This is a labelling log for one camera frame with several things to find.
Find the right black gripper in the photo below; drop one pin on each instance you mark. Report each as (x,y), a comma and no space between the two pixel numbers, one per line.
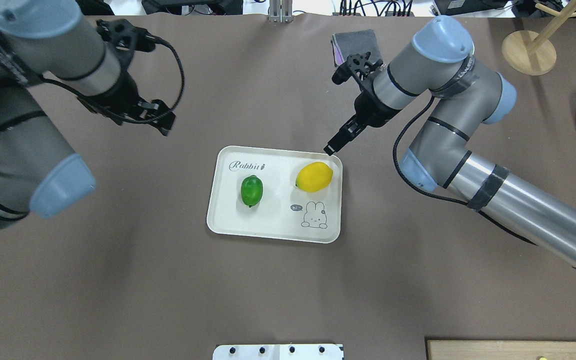
(371,110)

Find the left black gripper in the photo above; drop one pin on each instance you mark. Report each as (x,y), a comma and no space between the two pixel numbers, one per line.
(124,91)

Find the yellow lemon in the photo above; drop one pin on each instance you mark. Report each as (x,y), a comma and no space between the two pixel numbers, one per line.
(314,177)

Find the green lime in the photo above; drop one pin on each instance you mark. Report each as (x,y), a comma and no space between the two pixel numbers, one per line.
(251,190)

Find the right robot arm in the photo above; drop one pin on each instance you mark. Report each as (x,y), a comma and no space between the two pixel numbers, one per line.
(495,141)

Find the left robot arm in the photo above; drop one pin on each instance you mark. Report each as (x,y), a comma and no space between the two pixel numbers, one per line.
(51,42)

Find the cream rectangular tray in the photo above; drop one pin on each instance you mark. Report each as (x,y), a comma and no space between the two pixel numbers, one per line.
(284,212)

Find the grey folded cloth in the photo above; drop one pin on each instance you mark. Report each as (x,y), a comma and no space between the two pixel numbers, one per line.
(345,44)

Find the wooden mug tree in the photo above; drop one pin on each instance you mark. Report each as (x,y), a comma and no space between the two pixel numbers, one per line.
(532,53)

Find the wooden cutting board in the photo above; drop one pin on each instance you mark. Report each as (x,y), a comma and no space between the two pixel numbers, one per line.
(500,350)

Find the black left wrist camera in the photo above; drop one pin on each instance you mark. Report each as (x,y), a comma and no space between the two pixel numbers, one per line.
(124,39)

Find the aluminium frame post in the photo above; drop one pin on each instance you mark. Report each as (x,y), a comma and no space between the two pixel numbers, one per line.
(280,11)

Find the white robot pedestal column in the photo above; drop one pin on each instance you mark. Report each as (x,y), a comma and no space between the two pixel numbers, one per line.
(290,351)

